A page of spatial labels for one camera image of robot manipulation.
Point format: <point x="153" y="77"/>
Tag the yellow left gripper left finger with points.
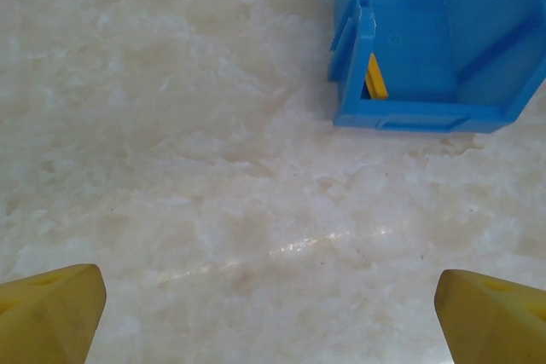
<point x="44" y="321"/>

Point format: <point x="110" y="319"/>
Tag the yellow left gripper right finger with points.
<point x="495" y="321"/>

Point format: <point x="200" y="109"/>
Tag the blue plastic bin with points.
<point x="431" y="36"/>

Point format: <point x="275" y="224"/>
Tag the yellow plastic strip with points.
<point x="377" y="78"/>

